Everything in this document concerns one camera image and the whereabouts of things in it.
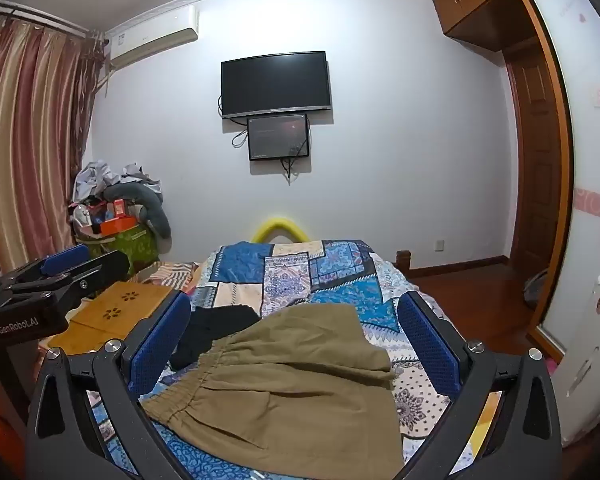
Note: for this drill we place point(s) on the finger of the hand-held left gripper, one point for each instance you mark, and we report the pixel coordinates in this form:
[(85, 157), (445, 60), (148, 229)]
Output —
[(62, 258), (97, 272)]

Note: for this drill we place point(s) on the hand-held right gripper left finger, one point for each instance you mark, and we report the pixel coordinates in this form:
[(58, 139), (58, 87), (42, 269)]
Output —
[(162, 345)]

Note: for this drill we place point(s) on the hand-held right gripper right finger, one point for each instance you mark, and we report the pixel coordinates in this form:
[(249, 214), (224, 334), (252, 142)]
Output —
[(425, 350)]

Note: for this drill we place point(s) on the khaki pants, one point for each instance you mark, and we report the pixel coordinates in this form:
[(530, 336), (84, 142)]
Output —
[(290, 390)]

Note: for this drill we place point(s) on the green patterned bag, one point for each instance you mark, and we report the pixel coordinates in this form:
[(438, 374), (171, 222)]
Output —
[(130, 247)]

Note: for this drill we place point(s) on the bamboo lap table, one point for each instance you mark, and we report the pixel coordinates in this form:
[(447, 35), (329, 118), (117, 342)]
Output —
[(110, 312)]

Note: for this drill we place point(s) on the black cloth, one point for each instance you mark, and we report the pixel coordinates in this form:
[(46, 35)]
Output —
[(215, 330)]

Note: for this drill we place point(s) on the orange box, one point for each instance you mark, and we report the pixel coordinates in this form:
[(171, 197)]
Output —
[(117, 220)]

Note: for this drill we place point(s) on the striped orange bed sheet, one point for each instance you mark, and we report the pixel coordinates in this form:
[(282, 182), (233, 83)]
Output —
[(175, 272)]

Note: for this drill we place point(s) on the grey floor basket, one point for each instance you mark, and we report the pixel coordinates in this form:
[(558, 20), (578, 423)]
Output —
[(536, 290)]

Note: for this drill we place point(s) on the red striped curtain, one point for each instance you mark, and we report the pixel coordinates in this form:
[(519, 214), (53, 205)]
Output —
[(25, 135)]

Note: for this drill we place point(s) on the blue patchwork blanket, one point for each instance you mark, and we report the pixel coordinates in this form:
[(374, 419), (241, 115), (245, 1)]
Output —
[(305, 270)]

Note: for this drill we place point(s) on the white appliance with stickers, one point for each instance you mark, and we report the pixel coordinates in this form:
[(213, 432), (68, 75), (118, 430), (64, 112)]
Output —
[(590, 360)]

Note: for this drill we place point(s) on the white air conditioner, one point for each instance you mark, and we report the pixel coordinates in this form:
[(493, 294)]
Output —
[(152, 35)]

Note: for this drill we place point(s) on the wooden overhead cabinet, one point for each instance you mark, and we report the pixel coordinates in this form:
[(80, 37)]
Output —
[(480, 0)]

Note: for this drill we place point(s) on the wooden bed post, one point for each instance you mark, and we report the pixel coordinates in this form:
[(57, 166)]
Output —
[(403, 257)]

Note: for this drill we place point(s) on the white wall socket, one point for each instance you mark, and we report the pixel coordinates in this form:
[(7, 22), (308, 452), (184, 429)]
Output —
[(438, 245)]

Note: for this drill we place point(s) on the small black wall monitor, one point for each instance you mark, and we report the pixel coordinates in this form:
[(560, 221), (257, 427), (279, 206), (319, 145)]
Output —
[(277, 135)]

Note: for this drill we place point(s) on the black wall television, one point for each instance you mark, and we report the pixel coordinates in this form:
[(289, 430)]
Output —
[(275, 82)]

